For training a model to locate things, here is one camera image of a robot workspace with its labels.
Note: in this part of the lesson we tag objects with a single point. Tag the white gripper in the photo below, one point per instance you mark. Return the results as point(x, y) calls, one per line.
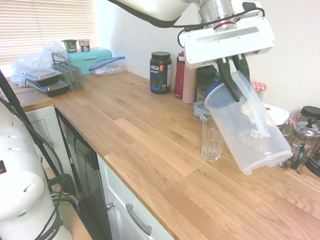
point(225, 47)

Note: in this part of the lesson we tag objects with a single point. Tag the clear plastic pitcher blue lid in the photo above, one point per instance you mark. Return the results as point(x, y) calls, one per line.
point(250, 142)

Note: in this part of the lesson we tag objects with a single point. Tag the red water bottle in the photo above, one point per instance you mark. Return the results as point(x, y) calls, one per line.
point(178, 80)

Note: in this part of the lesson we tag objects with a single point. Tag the jar red checkered lid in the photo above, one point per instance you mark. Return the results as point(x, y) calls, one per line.
point(260, 86)

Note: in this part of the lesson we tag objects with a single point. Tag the square container black lid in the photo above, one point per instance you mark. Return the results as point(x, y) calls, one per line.
point(205, 75)

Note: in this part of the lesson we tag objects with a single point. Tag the pink bottle black lid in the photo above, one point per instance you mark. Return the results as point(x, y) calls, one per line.
point(188, 87)

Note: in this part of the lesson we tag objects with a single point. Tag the glass food container teal lid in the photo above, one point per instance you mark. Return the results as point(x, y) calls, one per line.
point(198, 110)

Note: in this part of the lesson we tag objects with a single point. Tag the glass jar white lid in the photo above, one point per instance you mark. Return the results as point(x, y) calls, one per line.
point(277, 113)

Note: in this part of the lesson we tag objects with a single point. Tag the black Vega protein tub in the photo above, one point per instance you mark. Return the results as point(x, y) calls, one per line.
point(160, 75)

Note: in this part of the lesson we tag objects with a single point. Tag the clear drinking glass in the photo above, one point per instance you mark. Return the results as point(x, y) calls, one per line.
point(210, 147)

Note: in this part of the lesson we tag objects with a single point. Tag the jar with black lid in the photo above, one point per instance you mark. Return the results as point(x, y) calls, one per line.
point(311, 112)

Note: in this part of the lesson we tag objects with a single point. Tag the glass French press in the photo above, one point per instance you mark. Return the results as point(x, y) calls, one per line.
point(303, 140)

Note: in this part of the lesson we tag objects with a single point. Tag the clear zip bag blue seal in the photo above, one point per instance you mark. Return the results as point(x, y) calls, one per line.
point(108, 66)

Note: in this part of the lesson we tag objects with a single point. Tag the teal bread box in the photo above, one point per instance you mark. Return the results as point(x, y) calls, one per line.
point(85, 60)

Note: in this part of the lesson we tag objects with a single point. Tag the brown yogurt cup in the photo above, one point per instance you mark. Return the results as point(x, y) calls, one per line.
point(84, 45)

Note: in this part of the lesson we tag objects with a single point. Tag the grey cutlery basket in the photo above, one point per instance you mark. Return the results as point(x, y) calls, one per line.
point(72, 77)

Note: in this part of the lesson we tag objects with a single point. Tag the green yogurt cup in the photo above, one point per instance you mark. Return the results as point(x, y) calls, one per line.
point(69, 46)

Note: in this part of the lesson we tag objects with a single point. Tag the white kitchen cabinet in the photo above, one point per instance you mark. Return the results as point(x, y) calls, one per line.
point(120, 200)

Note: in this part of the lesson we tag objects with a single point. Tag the black dishwasher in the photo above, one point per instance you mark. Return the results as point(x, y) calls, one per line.
point(85, 162)

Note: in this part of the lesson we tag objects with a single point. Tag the black plastic food container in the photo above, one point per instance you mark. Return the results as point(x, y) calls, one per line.
point(41, 75)
point(53, 88)

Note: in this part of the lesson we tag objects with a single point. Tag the round metal cabinet knob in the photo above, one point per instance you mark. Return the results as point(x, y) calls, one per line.
point(110, 206)

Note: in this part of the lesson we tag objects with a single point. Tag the white plastic bag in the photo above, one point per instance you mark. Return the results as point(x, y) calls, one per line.
point(32, 60)

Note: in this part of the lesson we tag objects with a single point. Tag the white window blinds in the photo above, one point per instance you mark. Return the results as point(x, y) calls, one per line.
point(37, 25)

